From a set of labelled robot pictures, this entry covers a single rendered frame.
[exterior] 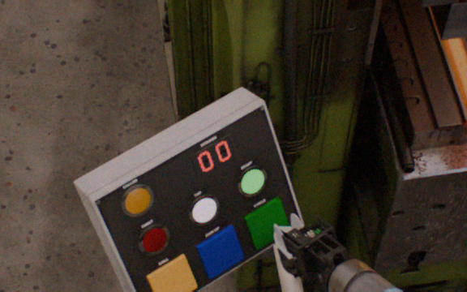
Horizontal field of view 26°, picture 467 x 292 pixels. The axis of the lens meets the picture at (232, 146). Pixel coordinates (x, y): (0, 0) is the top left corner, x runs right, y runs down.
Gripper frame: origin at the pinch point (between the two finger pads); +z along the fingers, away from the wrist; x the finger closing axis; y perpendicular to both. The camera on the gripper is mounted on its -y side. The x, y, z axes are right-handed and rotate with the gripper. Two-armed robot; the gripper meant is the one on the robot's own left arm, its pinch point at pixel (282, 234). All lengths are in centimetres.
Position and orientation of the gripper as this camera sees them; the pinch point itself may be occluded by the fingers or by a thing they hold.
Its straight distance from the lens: 176.0
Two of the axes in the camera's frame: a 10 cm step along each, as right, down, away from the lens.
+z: -4.8, -3.5, 8.0
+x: -8.3, 4.8, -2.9
